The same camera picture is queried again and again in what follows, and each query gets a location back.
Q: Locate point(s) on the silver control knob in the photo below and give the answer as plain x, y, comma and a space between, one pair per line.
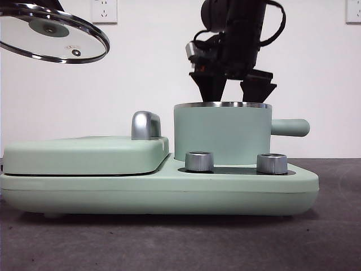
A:
272, 164
198, 162

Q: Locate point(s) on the green breakfast machine base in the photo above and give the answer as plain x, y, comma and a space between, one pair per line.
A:
169, 194

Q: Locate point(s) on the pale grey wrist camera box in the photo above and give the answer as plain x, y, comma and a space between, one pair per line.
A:
190, 50

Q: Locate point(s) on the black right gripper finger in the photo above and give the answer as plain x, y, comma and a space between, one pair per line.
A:
211, 87
258, 90

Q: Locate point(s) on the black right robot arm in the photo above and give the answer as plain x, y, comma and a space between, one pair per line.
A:
242, 34

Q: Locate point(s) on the white wall socket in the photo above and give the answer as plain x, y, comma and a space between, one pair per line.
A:
105, 12
354, 11

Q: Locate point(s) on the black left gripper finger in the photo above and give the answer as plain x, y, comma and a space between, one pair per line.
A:
55, 4

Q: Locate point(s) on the glass pot lid green knob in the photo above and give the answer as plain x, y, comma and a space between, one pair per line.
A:
50, 34

